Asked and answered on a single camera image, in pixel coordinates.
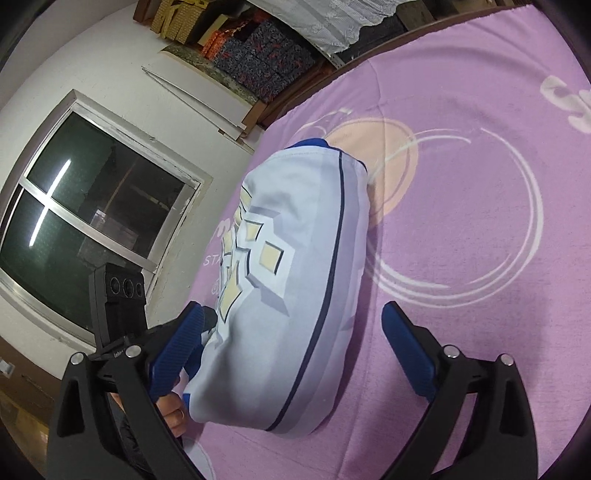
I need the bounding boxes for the dark aluminium-framed window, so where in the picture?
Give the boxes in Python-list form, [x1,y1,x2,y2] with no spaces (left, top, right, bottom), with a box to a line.
[0,90,213,344]

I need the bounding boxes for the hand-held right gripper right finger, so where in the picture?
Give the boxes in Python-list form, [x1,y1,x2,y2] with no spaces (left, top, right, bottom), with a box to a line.
[381,301,540,480]

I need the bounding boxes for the pink printed blanket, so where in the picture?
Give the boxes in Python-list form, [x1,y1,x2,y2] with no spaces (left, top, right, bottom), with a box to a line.
[182,0,591,480]

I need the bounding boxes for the blue printed hooded jacket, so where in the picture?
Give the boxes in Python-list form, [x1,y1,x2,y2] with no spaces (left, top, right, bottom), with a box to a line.
[182,137,372,435]

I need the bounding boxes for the person's left hand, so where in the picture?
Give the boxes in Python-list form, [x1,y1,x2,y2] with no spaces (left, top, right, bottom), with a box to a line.
[157,392,190,438]

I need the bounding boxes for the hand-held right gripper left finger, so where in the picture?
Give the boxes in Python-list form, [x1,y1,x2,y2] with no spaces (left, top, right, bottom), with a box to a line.
[47,301,207,480]

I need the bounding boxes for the orange patterned box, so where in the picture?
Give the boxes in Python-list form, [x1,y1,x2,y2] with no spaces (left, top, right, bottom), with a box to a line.
[201,25,252,61]

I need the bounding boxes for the gold patterned box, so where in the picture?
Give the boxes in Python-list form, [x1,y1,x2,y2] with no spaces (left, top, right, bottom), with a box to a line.
[151,2,188,33]
[173,0,211,44]

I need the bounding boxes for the white boards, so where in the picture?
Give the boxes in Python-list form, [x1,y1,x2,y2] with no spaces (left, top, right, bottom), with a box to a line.
[141,65,257,155]

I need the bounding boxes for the green patterned board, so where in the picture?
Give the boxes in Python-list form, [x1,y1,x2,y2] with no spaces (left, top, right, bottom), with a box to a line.
[159,44,259,104]

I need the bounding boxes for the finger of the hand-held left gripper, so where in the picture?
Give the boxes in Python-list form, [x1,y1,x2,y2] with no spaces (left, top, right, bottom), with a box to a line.
[200,307,218,343]

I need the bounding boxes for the white lace cloth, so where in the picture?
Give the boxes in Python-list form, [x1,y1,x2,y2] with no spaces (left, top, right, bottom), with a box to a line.
[245,0,407,55]

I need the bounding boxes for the stack of patterned blue boxes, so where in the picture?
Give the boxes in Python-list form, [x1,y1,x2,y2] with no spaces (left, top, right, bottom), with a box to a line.
[212,21,317,102]

